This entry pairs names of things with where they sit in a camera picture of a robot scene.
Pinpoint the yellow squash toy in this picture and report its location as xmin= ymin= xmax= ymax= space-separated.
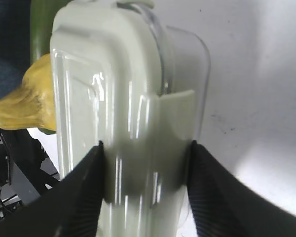
xmin=0 ymin=53 xmax=56 ymax=134

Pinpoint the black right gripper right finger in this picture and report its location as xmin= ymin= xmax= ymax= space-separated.
xmin=187 ymin=141 xmax=296 ymax=237

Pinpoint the green lidded glass container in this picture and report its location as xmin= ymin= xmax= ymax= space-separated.
xmin=50 ymin=0 xmax=211 ymax=237

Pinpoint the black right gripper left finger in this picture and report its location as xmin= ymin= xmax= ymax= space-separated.
xmin=0 ymin=142 xmax=104 ymax=237

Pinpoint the dark blue fabric lunch bag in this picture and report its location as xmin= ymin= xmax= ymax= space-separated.
xmin=0 ymin=0 xmax=31 ymax=99

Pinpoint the green cucumber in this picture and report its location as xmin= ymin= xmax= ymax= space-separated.
xmin=30 ymin=0 xmax=70 ymax=64

